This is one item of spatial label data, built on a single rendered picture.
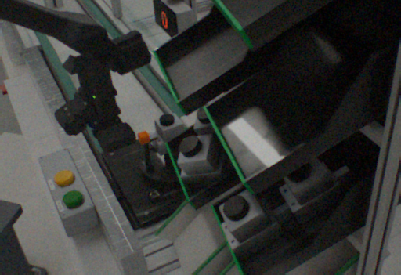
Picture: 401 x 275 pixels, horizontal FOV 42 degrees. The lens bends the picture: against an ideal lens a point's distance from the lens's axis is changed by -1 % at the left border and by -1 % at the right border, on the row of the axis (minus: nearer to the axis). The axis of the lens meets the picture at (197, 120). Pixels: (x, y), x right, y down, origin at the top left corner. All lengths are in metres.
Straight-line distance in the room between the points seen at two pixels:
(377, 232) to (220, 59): 0.27
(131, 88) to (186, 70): 0.80
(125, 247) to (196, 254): 0.16
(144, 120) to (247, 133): 0.80
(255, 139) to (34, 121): 1.04
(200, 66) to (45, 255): 0.63
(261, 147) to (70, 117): 0.47
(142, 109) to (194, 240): 0.56
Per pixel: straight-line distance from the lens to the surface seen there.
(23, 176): 1.36
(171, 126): 1.04
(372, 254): 0.62
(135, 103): 1.41
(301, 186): 0.61
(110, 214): 1.07
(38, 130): 1.49
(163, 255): 1.03
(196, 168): 0.70
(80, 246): 1.16
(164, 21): 1.17
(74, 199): 1.09
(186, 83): 0.66
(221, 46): 0.68
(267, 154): 0.54
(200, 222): 0.91
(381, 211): 0.57
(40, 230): 1.22
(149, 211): 1.03
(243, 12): 0.46
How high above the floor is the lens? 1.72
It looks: 37 degrees down
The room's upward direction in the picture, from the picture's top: 5 degrees counter-clockwise
